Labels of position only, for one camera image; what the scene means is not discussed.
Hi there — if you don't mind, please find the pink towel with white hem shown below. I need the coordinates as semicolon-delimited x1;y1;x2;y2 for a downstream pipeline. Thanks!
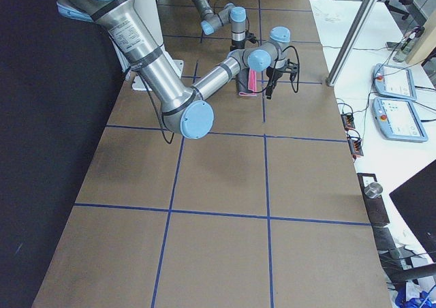
235;69;257;97

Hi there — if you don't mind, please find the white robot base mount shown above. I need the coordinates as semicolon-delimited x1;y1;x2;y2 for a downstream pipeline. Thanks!
112;0;187;91

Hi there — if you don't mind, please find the upper blue teach pendant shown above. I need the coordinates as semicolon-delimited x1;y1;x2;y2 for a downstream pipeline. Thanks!
373;63;417;101

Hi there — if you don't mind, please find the black power strip far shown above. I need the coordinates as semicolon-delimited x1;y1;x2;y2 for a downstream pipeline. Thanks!
341;112;356;131

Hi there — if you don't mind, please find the aluminium frame post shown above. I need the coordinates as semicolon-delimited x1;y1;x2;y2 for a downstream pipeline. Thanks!
326;0;377;87

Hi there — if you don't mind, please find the black power strip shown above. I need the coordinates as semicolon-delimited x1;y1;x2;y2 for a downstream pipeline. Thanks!
347;135;364;159
341;112;356;131

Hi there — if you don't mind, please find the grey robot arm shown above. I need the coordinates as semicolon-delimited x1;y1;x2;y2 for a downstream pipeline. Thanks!
57;0;291;139
191;0;247;50

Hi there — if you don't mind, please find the lower blue teach pendant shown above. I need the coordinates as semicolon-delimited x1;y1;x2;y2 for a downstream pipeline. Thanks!
372;97;428;143

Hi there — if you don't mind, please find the black power strip near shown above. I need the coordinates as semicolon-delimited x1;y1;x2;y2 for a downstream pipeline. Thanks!
347;135;364;159

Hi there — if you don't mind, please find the metal cylinder weight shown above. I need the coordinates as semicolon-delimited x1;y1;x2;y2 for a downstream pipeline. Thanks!
364;182;383;199

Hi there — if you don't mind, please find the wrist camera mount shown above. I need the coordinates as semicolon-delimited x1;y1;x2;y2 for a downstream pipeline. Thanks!
282;59;300;82
243;30;259;44

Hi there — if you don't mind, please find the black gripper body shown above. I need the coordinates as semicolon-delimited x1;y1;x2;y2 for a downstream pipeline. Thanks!
266;67;283;85

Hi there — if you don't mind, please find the blue teach pendant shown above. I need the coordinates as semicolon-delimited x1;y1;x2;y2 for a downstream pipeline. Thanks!
373;63;417;101
372;97;428;143

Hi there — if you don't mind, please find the black monitor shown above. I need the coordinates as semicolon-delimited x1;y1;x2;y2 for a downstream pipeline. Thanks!
390;161;435;261

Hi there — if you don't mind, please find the right black braided cable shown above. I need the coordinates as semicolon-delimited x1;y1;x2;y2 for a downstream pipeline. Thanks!
282;45;301;93

